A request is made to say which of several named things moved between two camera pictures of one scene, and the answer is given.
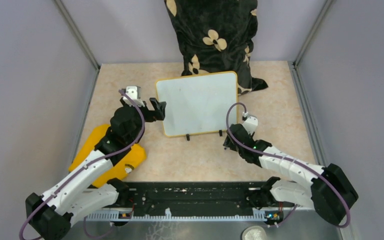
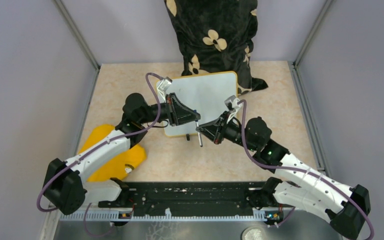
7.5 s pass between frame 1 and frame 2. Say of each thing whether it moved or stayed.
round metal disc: stayed
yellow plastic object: stayed
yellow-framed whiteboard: stayed
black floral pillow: stayed
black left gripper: moved
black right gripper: moved
